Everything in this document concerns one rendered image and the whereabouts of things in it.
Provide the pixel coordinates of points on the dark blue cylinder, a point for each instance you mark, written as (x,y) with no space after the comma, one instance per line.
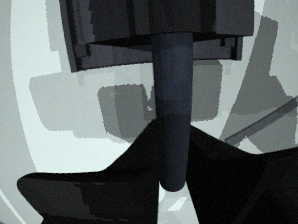
(172,63)

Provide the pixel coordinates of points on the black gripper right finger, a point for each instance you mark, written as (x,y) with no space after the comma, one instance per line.
(225,182)

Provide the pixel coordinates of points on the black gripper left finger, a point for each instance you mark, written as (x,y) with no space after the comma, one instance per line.
(127,191)

